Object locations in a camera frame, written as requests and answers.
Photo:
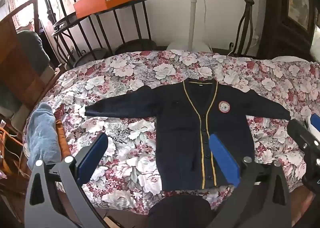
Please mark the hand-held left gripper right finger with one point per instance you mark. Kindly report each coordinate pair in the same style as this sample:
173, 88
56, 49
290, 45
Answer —
225, 160

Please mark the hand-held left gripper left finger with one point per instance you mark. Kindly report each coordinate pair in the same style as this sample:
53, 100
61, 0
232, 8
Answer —
92, 155

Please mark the navy cardigan with yellow trim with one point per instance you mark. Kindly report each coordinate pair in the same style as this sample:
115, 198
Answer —
180, 123

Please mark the orange cloth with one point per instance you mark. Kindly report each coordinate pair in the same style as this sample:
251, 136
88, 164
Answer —
62, 138

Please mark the floral blanket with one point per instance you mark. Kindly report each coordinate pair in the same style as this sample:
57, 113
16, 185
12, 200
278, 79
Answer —
120, 128

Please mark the light blue fleece garment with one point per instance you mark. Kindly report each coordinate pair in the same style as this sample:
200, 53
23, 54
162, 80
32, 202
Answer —
42, 133

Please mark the dark cloth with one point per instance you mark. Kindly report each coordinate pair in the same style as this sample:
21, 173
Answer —
180, 210

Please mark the dark green cushion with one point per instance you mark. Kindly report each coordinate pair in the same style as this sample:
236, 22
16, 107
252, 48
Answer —
32, 48

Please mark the wooden chair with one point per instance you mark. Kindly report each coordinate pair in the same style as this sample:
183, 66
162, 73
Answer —
15, 50

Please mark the dark wooden cabinet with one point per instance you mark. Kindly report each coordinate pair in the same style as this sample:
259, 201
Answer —
272, 18

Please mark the black metal rack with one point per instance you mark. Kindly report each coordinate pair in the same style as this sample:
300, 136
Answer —
62, 22

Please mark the white fan stand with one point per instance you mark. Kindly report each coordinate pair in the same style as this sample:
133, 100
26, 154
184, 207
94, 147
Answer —
193, 18

